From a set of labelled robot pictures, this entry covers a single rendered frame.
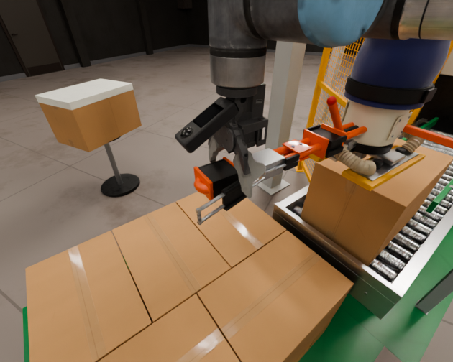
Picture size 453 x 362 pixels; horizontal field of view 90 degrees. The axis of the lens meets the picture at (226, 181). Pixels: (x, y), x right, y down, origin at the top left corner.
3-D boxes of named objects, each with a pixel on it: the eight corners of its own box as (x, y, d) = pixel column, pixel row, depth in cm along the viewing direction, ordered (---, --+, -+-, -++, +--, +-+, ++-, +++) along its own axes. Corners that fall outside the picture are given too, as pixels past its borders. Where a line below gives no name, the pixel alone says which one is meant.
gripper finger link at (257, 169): (276, 189, 45) (262, 144, 44) (252, 200, 42) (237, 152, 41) (267, 189, 47) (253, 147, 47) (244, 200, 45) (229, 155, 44)
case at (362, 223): (352, 182, 164) (374, 130, 140) (415, 213, 138) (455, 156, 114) (299, 219, 134) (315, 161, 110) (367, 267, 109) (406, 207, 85)
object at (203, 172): (225, 173, 57) (225, 156, 54) (242, 188, 52) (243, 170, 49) (195, 184, 53) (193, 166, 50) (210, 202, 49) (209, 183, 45)
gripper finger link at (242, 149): (255, 172, 41) (240, 125, 40) (249, 174, 40) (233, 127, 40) (242, 174, 45) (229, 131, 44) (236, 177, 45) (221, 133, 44)
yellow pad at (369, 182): (395, 148, 89) (400, 136, 86) (423, 159, 82) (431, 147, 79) (340, 175, 74) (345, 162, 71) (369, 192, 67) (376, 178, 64)
